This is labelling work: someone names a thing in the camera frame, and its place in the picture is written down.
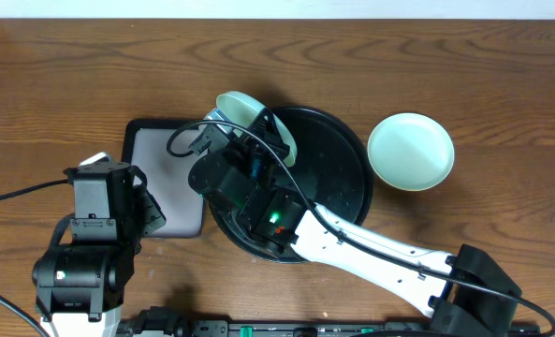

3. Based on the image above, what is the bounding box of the mint green plate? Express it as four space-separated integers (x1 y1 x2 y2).
367 112 455 192
216 91 298 168

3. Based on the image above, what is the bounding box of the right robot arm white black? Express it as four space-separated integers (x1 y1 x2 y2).
188 107 521 336

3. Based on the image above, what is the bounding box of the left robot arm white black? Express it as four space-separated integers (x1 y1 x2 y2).
32 161 166 336

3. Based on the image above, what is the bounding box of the rectangular black grey tray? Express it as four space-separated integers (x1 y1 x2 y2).
122 119 204 239

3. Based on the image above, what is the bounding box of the round black tray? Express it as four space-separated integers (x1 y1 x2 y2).
208 107 373 263

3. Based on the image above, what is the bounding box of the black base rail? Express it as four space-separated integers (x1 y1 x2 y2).
115 306 444 337

